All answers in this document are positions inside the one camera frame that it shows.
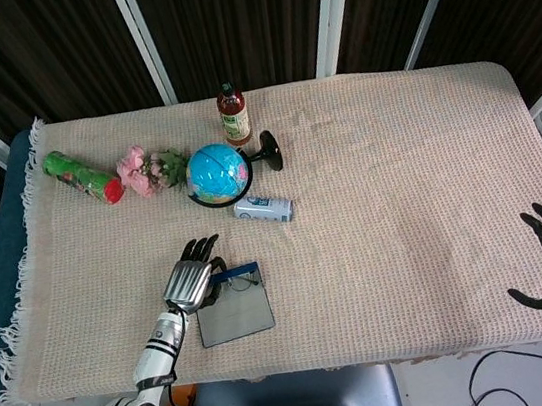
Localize orange object under table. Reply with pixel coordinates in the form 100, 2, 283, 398
174, 383, 199, 406

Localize brown bottle with green label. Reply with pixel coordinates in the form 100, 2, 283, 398
213, 79, 255, 149

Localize wire-frame eyeglasses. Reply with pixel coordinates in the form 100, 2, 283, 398
212, 272, 261, 296

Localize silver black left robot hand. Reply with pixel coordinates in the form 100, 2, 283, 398
154, 233, 234, 318

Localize pink artificial flower bouquet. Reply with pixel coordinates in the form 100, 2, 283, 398
113, 138, 195, 202

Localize beige waffle tablecloth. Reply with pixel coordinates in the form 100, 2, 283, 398
0, 46, 542, 406

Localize blue globe on black stand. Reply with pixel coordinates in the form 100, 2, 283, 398
180, 128, 290, 213

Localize white and blue can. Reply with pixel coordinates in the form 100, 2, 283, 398
231, 189, 297, 230

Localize gray zippered pouch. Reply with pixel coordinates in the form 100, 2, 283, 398
189, 258, 279, 350

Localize green tube with red cap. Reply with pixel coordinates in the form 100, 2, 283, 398
39, 141, 129, 215

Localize black floor cable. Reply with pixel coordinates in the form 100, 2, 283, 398
462, 343, 542, 406

